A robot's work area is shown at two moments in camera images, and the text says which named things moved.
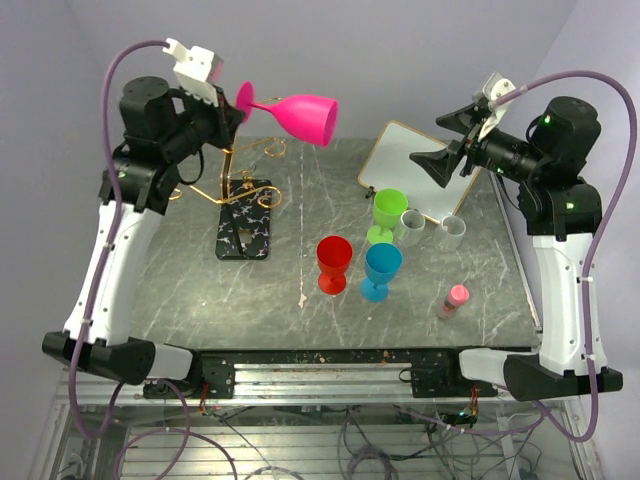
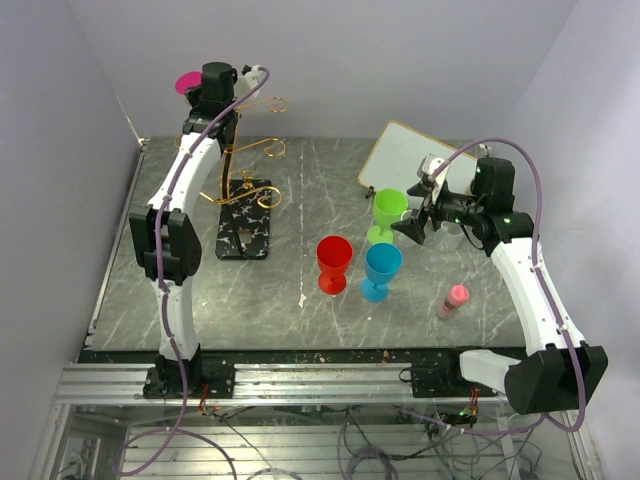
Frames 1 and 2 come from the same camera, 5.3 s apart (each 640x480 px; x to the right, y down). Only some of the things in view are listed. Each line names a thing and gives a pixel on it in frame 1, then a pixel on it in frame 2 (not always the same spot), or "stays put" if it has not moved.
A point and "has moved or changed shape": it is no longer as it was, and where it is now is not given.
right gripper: (441, 163) to (414, 227)
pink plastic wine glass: (313, 118) has moved or changed shape
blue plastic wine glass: (382, 263) stays put
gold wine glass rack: (243, 210) stays put
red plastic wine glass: (334, 254) stays put
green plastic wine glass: (389, 204) stays put
